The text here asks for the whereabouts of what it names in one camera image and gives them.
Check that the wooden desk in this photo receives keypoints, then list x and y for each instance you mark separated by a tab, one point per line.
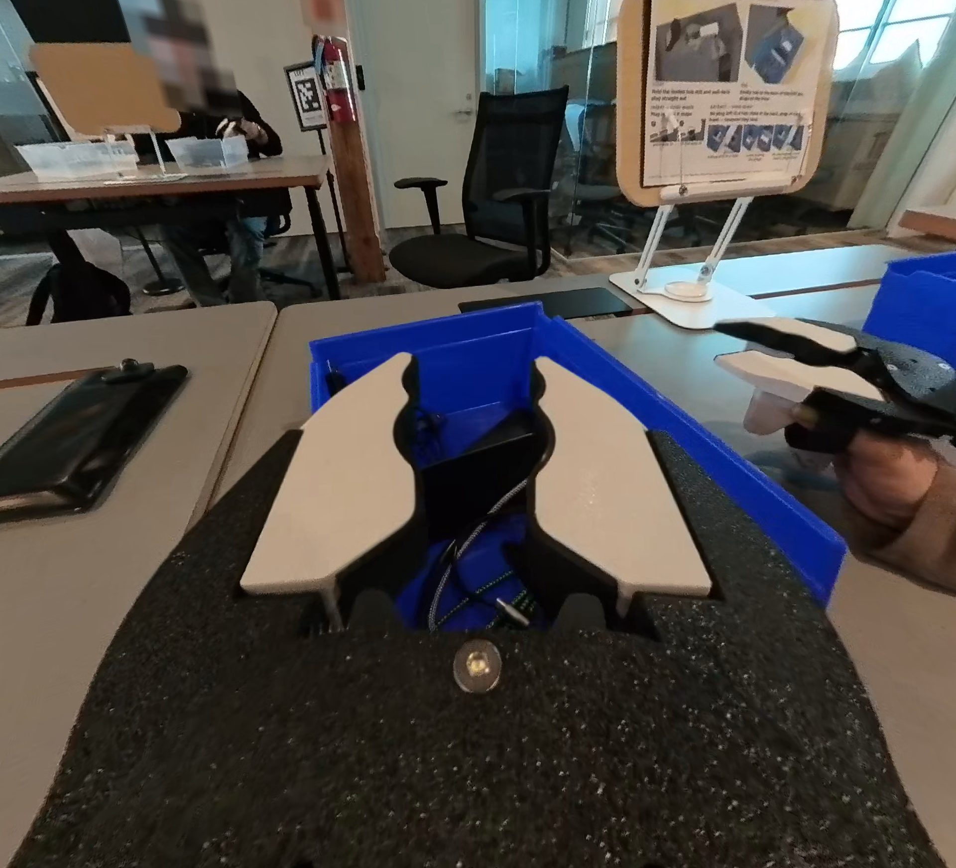
164	182

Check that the instruction board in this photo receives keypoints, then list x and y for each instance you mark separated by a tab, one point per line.
724	61

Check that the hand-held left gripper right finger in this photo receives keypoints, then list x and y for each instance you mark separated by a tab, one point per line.
620	494

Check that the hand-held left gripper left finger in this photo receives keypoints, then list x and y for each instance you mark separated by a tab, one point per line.
336	487

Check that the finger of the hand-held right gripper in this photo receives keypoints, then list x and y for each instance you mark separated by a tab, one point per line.
814	339
784	373

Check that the black leather pouch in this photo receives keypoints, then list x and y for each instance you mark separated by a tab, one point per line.
82	427

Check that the small black box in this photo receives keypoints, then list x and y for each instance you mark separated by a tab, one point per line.
470	487

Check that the black backpack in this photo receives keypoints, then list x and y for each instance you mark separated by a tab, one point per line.
78	294

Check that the red fire extinguisher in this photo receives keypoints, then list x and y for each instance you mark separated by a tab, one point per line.
337	80

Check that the clear plastic container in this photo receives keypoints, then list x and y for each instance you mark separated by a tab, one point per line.
75	160
205	152

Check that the black office chair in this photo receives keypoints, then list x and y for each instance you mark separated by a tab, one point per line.
493	210

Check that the brown cardboard board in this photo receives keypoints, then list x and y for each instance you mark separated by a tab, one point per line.
97	89

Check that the white door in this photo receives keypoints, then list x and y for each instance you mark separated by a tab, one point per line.
426	61

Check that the printed tag sign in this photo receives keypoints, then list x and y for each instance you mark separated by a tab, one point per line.
306	95

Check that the wooden post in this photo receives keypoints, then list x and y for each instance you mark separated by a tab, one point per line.
360	210

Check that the black desk pad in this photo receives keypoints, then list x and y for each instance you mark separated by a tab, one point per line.
545	302

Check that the person's right hand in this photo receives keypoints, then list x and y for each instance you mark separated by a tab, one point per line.
881	479

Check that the blue plastic bin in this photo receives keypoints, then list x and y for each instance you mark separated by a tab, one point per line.
478	360
919	308

